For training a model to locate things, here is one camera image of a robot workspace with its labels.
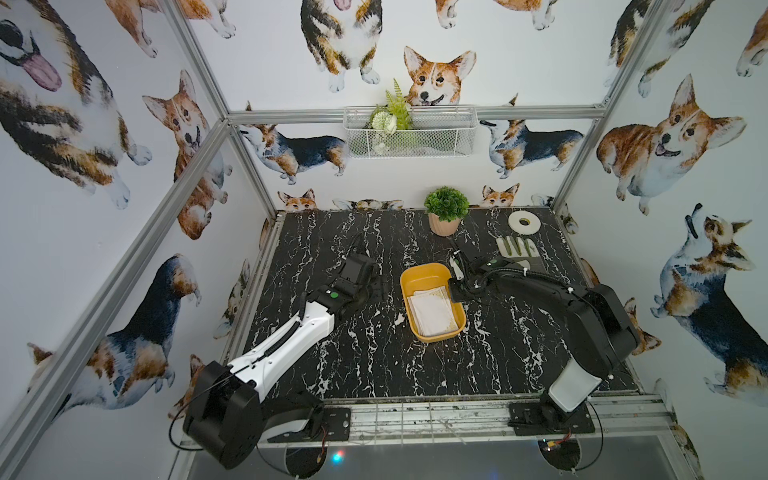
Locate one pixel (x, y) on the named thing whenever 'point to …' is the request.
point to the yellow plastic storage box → (426, 276)
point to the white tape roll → (529, 229)
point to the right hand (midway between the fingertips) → (451, 291)
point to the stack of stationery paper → (432, 311)
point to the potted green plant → (445, 206)
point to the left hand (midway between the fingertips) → (380, 278)
